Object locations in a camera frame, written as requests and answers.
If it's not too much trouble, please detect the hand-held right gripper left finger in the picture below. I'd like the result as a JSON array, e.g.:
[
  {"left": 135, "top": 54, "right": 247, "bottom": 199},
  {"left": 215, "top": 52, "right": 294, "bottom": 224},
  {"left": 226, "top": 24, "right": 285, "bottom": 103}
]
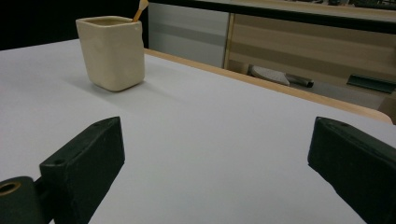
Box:
[{"left": 39, "top": 116, "right": 126, "bottom": 224}]

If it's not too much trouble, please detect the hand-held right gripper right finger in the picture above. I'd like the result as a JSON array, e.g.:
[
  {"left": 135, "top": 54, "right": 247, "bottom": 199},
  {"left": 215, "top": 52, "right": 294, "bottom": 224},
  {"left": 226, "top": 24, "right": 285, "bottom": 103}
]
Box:
[{"left": 307, "top": 116, "right": 396, "bottom": 224}]

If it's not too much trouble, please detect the cream ceramic square cup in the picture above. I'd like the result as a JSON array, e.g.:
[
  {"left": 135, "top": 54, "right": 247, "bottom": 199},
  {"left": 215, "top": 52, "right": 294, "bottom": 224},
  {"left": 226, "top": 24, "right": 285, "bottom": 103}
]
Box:
[{"left": 75, "top": 16, "right": 146, "bottom": 92}]

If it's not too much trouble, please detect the light wooden stick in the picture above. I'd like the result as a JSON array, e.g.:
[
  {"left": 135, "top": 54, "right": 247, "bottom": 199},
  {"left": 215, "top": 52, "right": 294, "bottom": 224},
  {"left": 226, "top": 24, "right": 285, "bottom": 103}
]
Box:
[{"left": 133, "top": 0, "right": 149, "bottom": 22}]

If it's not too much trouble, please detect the dark green under-desk tray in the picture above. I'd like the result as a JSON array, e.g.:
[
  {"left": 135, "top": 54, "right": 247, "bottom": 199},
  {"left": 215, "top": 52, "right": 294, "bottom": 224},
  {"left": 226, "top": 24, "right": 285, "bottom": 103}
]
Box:
[{"left": 346, "top": 74, "right": 396, "bottom": 94}]

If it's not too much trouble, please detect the light wooden office desk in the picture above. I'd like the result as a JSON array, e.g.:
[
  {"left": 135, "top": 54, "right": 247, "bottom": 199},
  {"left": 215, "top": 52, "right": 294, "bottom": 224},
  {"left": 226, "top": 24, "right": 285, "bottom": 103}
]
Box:
[{"left": 223, "top": 0, "right": 396, "bottom": 125}]

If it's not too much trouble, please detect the grey footrest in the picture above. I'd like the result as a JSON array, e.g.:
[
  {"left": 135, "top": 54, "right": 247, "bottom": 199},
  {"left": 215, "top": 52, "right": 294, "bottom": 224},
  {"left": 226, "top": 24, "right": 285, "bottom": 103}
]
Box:
[{"left": 247, "top": 64, "right": 315, "bottom": 89}]

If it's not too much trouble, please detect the black curtain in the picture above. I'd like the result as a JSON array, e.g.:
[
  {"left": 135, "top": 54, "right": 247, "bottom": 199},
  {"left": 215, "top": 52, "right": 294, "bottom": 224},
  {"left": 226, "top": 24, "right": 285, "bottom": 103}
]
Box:
[{"left": 0, "top": 0, "right": 149, "bottom": 51}]

